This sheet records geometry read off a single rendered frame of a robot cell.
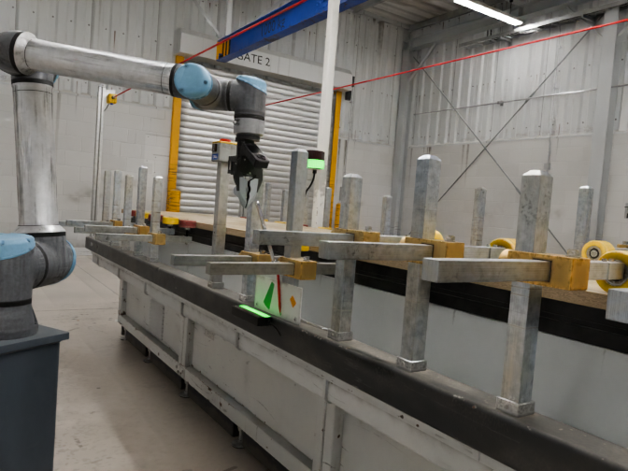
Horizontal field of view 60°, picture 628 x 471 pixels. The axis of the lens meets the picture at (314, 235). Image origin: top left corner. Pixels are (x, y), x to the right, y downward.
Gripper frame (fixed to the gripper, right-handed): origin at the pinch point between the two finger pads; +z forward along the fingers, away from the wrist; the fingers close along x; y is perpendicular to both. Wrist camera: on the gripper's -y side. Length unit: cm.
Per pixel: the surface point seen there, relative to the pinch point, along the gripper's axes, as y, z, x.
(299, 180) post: -16.7, -7.5, -7.3
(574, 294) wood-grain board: -88, 12, -26
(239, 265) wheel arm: -20.4, 15.7, 10.8
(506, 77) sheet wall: 488, -255, -729
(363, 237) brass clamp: -48.8, 5.5, -5.4
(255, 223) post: 8.3, 6.1, -7.8
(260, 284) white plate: -1.9, 23.7, -5.5
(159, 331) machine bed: 164, 78, -31
